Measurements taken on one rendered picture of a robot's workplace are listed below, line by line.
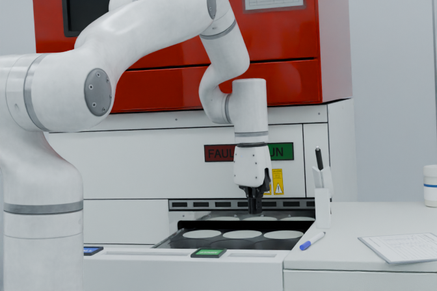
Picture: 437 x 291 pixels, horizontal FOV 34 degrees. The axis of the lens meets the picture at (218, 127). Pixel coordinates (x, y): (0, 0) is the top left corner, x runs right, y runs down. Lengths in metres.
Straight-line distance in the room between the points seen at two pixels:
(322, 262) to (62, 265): 0.46
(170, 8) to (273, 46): 0.59
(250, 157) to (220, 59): 0.27
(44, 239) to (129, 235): 1.00
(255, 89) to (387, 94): 1.67
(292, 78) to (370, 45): 1.54
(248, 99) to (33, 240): 0.80
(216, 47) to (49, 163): 0.62
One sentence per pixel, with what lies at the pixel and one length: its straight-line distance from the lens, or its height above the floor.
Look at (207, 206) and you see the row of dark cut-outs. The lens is 1.98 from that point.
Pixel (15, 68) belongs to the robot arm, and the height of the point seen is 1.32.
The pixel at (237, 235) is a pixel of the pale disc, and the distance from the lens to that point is 1.84.
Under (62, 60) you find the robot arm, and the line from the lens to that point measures 1.06.
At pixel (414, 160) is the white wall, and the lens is 3.36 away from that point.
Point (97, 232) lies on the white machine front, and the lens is 2.12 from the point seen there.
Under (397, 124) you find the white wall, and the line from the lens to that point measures 3.35.
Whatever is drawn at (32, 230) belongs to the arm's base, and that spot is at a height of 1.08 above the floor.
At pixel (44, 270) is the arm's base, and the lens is 1.10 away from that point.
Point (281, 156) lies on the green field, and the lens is 1.90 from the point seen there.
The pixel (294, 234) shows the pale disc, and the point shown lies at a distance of 1.83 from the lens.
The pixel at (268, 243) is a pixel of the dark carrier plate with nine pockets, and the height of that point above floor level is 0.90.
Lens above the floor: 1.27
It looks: 3 degrees down
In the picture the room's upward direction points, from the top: 3 degrees counter-clockwise
